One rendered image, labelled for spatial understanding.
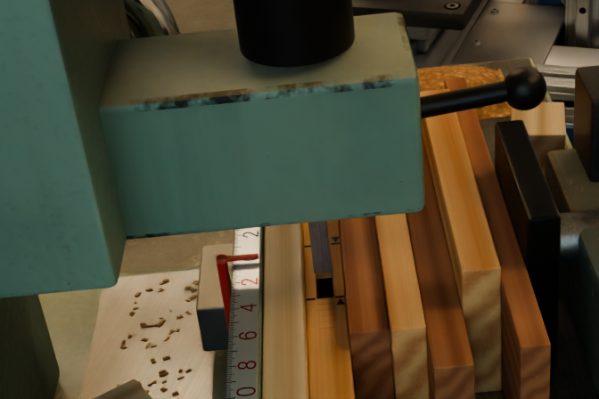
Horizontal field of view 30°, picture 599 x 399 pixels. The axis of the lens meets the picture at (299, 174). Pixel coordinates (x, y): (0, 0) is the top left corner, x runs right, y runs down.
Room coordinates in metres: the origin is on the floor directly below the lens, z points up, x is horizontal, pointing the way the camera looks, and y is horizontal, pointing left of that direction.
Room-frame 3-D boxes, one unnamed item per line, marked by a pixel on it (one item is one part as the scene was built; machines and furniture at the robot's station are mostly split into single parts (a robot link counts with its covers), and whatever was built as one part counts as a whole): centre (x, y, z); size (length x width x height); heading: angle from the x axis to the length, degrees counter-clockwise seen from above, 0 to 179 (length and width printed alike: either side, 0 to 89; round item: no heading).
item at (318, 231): (0.45, -0.01, 0.97); 0.01 x 0.01 x 0.05; 88
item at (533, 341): (0.48, -0.09, 0.93); 0.25 x 0.01 x 0.07; 178
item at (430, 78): (0.70, -0.10, 0.91); 0.10 x 0.07 x 0.02; 88
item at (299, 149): (0.45, 0.01, 1.03); 0.14 x 0.07 x 0.09; 88
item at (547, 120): (0.58, -0.15, 0.92); 0.04 x 0.03 x 0.04; 167
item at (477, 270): (0.48, -0.08, 0.94); 0.17 x 0.02 x 0.07; 178
